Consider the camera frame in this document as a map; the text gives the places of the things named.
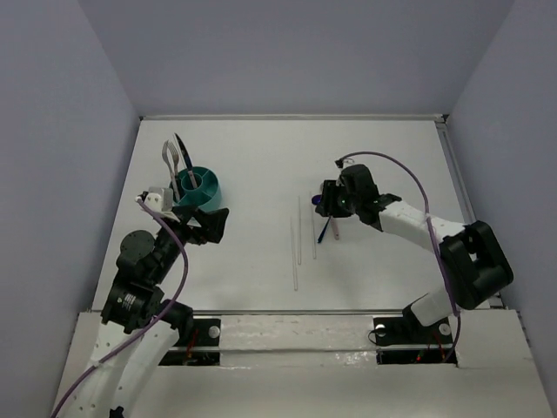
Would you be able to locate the teal handled knife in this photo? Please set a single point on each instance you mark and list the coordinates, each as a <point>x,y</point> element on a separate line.
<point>185,154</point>

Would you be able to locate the pink handled fork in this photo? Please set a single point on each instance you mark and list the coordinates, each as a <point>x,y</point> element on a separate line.
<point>166,156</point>
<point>174,155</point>

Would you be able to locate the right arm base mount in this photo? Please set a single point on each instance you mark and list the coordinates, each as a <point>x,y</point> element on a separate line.
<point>402,340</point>

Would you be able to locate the blue metallic spoon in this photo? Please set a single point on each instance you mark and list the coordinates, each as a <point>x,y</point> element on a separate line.
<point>323,230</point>

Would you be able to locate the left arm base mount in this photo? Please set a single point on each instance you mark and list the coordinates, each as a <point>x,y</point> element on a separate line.
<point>198,339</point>

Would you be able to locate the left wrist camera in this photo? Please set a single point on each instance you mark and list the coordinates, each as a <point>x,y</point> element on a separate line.
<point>158,200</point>

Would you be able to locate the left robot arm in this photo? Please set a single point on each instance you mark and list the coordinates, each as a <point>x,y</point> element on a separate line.
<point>141,318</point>

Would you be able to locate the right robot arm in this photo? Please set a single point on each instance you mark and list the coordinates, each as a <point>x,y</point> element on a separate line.
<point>472,263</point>

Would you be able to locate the teal divided utensil holder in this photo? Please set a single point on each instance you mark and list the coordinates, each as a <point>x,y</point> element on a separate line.
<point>207,195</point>

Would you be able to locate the silver spoon pink handle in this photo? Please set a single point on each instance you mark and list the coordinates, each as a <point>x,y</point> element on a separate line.
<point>333,224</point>

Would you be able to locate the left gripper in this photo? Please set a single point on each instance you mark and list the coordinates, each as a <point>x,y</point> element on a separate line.
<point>194,224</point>

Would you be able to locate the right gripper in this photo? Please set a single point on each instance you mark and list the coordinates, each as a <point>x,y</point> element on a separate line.
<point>328,196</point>

